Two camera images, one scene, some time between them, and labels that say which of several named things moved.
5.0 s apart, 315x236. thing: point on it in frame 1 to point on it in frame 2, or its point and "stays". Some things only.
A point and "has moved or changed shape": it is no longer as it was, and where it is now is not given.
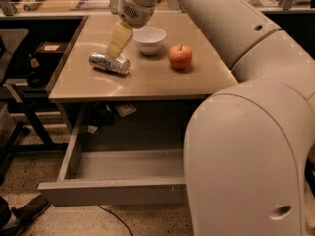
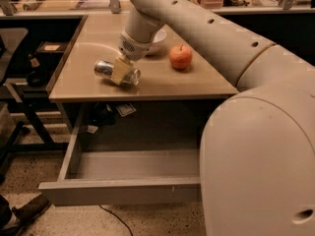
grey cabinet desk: x=191 y=63 stays
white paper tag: x=125 y=109 stays
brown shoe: x=30 y=209 stays
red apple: x=180 y=57 stays
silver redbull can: x=105 y=62 has moved or changed shape
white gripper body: x=136 y=13 to x=134 y=48
